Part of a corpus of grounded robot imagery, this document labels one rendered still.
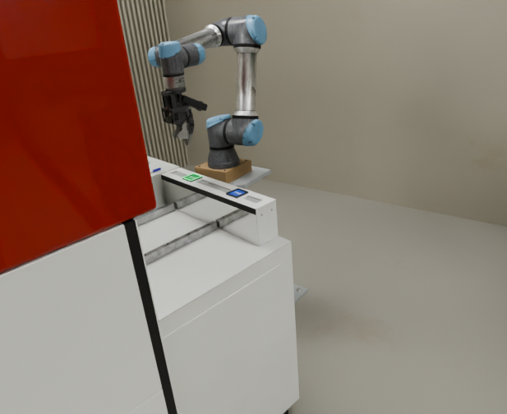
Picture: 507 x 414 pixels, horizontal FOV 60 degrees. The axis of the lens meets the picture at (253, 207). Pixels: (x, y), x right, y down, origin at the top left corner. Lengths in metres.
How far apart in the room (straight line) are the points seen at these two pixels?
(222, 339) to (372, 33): 2.57
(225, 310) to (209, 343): 0.11
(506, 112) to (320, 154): 1.43
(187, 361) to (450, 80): 2.57
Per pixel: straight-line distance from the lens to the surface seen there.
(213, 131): 1.99
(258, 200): 1.47
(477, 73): 3.26
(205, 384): 1.46
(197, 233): 1.55
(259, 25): 1.95
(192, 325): 1.30
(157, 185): 1.81
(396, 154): 3.53
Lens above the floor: 1.56
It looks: 25 degrees down
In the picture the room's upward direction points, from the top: 5 degrees counter-clockwise
